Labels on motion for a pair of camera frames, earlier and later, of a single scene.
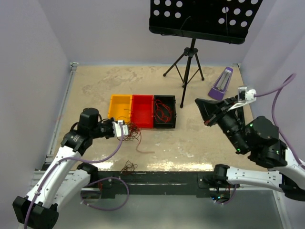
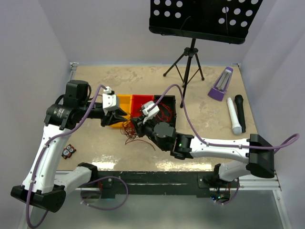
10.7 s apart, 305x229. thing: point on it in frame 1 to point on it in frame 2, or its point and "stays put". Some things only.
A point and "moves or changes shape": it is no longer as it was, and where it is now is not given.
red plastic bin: (142, 110) stays put
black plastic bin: (164, 111) stays put
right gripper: (207, 107) to (141, 126)
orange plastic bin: (120, 107) stays put
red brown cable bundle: (134, 134) moves or changes shape
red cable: (162, 111) stays put
